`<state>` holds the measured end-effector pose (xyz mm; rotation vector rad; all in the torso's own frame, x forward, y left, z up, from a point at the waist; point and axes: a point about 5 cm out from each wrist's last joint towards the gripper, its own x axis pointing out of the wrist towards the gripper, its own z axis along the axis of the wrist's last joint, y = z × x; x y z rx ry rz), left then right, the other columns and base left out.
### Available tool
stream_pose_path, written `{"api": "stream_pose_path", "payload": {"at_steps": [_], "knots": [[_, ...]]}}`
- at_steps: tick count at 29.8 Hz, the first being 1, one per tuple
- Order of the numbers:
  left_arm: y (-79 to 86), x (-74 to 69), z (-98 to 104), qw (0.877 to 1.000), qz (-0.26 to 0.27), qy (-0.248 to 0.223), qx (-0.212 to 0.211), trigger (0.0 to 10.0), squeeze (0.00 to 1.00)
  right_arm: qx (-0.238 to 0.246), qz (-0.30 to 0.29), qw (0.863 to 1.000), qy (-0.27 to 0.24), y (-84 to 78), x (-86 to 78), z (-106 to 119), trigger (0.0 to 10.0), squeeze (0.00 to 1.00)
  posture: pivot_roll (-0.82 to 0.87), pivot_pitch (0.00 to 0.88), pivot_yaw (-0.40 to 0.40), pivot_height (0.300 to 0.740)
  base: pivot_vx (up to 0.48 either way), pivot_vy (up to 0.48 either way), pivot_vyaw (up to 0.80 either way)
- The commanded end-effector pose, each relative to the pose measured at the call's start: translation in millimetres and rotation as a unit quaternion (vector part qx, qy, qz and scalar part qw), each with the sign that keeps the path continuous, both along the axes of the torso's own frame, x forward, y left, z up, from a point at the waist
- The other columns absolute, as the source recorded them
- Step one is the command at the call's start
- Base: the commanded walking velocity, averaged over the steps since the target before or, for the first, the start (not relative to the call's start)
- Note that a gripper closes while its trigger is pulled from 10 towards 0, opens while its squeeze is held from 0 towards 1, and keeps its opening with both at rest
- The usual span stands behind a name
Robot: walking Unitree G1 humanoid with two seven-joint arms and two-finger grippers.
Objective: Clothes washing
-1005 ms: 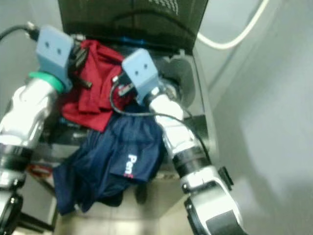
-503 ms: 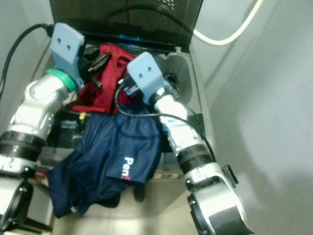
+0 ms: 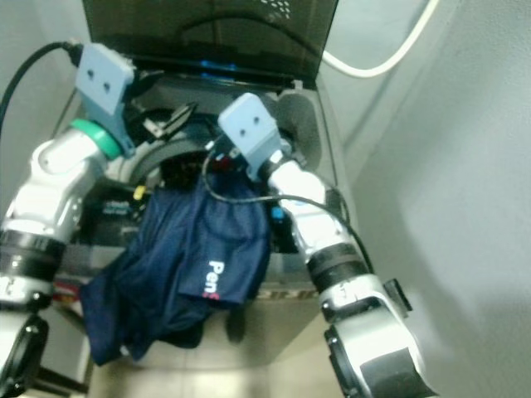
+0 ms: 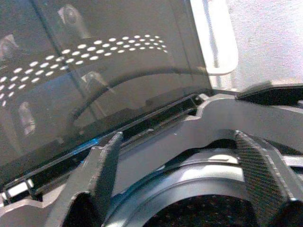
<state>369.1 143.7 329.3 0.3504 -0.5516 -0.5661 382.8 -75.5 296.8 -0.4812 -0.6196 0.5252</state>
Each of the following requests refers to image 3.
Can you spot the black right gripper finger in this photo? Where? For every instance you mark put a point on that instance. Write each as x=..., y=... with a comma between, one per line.
x=209, y=166
x=206, y=136

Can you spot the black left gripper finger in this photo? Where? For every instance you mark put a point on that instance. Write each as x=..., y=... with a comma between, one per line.
x=181, y=114
x=168, y=133

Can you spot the navy blue garment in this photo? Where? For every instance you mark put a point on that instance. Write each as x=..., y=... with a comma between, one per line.
x=182, y=240

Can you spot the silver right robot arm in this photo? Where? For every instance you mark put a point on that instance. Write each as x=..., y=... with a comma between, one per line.
x=307, y=207

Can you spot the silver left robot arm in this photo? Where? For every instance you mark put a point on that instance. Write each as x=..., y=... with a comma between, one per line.
x=50, y=174

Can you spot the grey top-load washing machine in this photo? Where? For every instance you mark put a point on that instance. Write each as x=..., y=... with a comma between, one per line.
x=311, y=116

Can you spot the small yellow tag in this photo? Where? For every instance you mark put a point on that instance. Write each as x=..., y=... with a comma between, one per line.
x=138, y=193

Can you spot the small blue tag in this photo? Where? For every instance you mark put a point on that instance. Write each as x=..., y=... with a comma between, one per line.
x=275, y=213

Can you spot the tinted transparent washer lid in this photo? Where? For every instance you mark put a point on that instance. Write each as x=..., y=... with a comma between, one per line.
x=216, y=29

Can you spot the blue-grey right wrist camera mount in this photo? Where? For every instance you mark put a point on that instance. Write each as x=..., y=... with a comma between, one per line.
x=253, y=124

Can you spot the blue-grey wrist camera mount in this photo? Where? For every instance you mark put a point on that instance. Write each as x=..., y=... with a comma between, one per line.
x=104, y=79
x=253, y=124

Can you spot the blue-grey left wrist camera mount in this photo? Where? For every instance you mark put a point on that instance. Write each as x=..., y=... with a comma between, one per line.
x=104, y=79

